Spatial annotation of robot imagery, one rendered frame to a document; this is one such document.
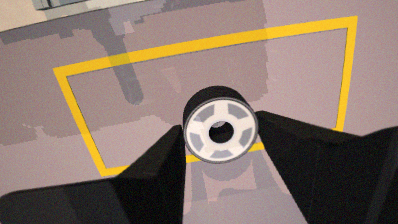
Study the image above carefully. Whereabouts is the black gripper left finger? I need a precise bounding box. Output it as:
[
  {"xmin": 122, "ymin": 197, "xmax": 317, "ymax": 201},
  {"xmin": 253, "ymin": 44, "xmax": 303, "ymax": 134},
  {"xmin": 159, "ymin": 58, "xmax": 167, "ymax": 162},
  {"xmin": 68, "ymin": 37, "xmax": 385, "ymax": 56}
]
[{"xmin": 0, "ymin": 125, "xmax": 186, "ymax": 224}]

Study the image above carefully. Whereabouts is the black and white wheel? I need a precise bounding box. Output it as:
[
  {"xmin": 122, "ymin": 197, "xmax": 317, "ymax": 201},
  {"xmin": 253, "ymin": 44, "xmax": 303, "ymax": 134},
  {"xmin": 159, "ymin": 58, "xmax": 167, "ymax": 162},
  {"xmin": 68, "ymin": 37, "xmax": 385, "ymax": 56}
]
[{"xmin": 183, "ymin": 86, "xmax": 258, "ymax": 164}]

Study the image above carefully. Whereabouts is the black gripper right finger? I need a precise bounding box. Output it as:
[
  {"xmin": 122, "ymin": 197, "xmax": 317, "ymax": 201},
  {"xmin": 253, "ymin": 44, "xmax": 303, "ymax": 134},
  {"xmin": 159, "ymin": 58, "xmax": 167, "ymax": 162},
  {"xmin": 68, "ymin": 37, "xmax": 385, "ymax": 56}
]
[{"xmin": 256, "ymin": 110, "xmax": 398, "ymax": 224}]

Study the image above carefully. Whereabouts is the yellow rectangular outline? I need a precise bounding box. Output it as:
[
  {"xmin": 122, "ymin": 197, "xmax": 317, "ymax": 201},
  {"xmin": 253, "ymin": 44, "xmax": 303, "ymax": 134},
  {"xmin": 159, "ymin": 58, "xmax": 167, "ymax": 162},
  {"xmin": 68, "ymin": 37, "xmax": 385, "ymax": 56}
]
[{"xmin": 53, "ymin": 16, "xmax": 358, "ymax": 177}]

